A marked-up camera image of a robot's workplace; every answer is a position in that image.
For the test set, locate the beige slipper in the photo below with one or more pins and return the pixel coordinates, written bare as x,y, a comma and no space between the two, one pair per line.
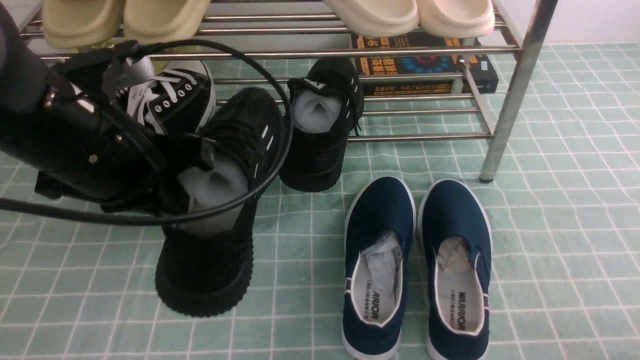
162,21
71,24

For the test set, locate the navy slip-on shoe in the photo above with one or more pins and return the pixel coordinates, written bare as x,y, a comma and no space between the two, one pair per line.
457,243
378,234

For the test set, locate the beige slipper far left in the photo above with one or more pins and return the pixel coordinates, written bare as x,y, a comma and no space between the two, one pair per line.
71,24

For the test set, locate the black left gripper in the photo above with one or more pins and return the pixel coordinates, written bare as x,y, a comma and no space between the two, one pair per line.
105,157

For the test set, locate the navy slip-on shoe right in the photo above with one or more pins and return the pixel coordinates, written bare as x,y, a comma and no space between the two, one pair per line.
457,243

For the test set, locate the black white canvas sneaker right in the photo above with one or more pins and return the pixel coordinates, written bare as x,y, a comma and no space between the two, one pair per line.
180,99

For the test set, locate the green checked floor mat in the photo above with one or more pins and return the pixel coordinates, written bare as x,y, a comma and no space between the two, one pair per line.
564,209

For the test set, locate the cream slipper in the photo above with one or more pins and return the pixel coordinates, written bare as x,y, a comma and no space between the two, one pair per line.
459,19
376,18

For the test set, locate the cream slipper far right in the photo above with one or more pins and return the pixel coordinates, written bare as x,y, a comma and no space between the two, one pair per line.
459,19

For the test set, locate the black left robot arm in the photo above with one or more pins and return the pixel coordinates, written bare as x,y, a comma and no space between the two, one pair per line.
25,78

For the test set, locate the navy slip-on shoe left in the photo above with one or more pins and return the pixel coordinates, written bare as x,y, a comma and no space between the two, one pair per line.
378,234

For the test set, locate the black knit sneaker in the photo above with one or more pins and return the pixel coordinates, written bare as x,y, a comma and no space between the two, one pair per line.
205,267
326,107

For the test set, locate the metal shoe rack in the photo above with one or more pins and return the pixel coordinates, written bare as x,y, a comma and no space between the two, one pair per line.
497,133

